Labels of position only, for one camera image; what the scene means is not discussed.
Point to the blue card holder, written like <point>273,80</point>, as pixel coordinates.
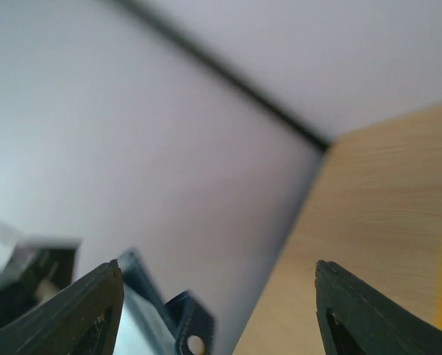
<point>149,325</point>

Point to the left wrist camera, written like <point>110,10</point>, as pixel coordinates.
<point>11,238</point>

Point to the black left frame post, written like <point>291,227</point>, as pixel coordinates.
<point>145,13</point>

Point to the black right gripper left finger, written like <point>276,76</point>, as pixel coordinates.
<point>81,319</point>

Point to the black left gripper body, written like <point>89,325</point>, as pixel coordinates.
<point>24,288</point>

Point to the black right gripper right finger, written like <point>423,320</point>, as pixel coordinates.
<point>355,318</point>

